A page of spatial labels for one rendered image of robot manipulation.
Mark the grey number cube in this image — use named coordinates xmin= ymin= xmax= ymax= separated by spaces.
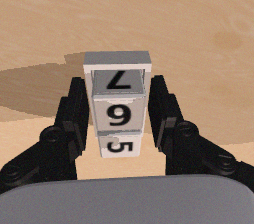
xmin=97 ymin=129 xmax=142 ymax=158
xmin=91 ymin=69 xmax=146 ymax=131

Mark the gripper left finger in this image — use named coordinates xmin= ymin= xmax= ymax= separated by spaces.
xmin=0 ymin=77 xmax=89 ymax=195

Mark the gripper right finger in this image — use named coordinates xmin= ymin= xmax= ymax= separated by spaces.
xmin=148 ymin=75 xmax=254 ymax=193

